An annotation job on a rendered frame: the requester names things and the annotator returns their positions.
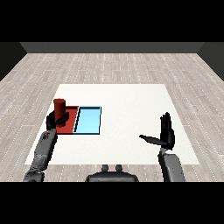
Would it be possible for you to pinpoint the dark grey robot body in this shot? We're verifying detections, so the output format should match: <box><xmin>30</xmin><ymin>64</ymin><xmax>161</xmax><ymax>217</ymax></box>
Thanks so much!
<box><xmin>85</xmin><ymin>164</ymin><xmax>140</xmax><ymax>183</ymax></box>

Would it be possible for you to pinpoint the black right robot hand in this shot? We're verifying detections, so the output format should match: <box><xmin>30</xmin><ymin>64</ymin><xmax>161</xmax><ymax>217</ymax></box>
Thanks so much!
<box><xmin>138</xmin><ymin>111</ymin><xmax>176</xmax><ymax>151</ymax></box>

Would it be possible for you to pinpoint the shallow red open box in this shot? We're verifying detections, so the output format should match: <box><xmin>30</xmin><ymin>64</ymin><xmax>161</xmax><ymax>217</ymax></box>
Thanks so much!
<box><xmin>55</xmin><ymin>105</ymin><xmax>80</xmax><ymax>135</ymax></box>

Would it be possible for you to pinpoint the red can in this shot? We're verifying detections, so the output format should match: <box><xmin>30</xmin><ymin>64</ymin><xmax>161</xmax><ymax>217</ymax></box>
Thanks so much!
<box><xmin>53</xmin><ymin>98</ymin><xmax>67</xmax><ymax>121</ymax></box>

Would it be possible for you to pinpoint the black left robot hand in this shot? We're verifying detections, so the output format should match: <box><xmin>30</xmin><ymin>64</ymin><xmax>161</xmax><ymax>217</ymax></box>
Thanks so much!
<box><xmin>45</xmin><ymin>110</ymin><xmax>71</xmax><ymax>131</ymax></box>

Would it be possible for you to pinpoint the shallow light blue open box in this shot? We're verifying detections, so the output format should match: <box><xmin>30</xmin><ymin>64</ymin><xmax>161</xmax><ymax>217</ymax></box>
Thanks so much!
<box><xmin>73</xmin><ymin>106</ymin><xmax>102</xmax><ymax>136</ymax></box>

